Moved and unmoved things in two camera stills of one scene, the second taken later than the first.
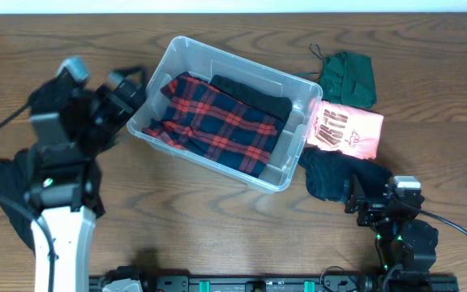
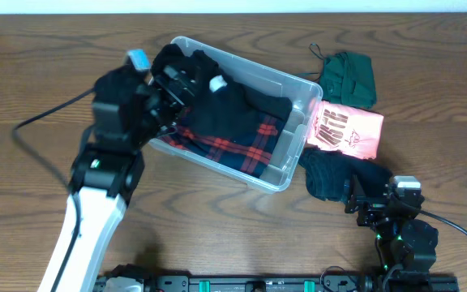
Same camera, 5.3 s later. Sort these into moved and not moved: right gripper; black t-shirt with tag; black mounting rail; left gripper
Moved: black t-shirt with tag; left gripper
Not moved: right gripper; black mounting rail
